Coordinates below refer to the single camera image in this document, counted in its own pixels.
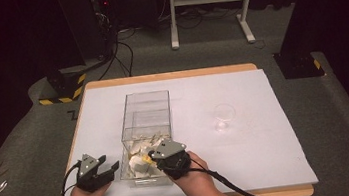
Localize white table mat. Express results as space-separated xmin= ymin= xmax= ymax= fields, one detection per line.
xmin=45 ymin=62 xmax=319 ymax=196

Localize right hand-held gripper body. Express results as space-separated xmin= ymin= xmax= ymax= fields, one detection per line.
xmin=149 ymin=136 xmax=194 ymax=183

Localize yellow tag tea bag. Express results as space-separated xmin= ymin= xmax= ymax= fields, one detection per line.
xmin=128 ymin=149 xmax=157 ymax=172

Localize clear plastic box case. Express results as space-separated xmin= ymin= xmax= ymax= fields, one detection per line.
xmin=116 ymin=89 xmax=177 ymax=160

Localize black floor cables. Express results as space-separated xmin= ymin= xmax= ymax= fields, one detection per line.
xmin=92 ymin=29 xmax=137 ymax=81

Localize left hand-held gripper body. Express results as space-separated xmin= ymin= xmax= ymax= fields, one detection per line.
xmin=72 ymin=150 xmax=117 ymax=196

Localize clear plastic cup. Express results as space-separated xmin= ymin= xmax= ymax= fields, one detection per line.
xmin=211 ymin=101 xmax=239 ymax=133

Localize black yellow striped stand base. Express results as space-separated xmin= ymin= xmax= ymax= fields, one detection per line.
xmin=35 ymin=64 xmax=90 ymax=107

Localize wooden table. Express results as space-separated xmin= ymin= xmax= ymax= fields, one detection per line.
xmin=39 ymin=56 xmax=315 ymax=196

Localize right hand-held gripper black cable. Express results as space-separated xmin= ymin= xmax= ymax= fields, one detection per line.
xmin=189 ymin=156 xmax=271 ymax=196

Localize black computer tower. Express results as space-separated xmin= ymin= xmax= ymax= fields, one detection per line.
xmin=56 ymin=0 xmax=119 ymax=64

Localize pile of tea bags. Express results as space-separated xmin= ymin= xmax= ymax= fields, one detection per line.
xmin=123 ymin=132 xmax=174 ymax=180

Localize person's right hand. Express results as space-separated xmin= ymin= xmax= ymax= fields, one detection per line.
xmin=168 ymin=146 xmax=222 ymax=196

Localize clear plastic drawer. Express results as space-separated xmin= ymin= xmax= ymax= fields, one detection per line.
xmin=115 ymin=134 xmax=179 ymax=190

